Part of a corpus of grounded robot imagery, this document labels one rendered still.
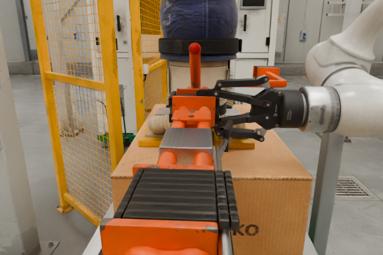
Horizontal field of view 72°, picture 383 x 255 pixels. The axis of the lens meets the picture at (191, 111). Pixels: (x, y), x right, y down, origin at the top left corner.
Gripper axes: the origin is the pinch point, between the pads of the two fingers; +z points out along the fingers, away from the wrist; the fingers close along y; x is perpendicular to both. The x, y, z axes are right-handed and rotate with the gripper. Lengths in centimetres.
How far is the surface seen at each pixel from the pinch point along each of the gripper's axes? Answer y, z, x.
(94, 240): 48, 33, 17
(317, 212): 55, -48, 45
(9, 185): 56, 94, 59
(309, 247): 48, -34, 18
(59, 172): 76, 100, 111
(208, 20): -17.6, -2.6, 15.9
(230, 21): -17.6, -8.1, 19.5
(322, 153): 30, -48, 47
